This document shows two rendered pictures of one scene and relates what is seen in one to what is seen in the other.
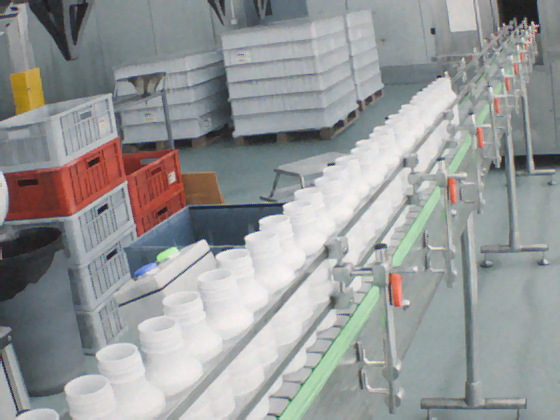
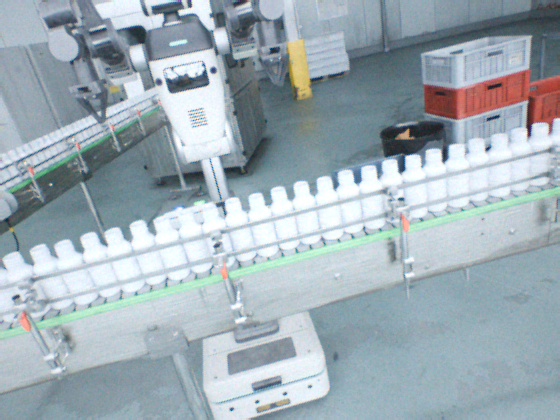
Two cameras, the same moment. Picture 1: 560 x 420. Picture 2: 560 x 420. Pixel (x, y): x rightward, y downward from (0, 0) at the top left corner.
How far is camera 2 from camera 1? 1.14 m
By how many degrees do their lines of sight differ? 58
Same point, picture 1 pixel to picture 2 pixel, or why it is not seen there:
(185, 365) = (63, 261)
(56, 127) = (459, 62)
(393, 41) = not seen: outside the picture
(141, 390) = (38, 263)
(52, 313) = not seen: hidden behind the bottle
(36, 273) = (410, 151)
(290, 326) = (166, 261)
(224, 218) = not seen: hidden behind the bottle
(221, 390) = (95, 274)
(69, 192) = (460, 105)
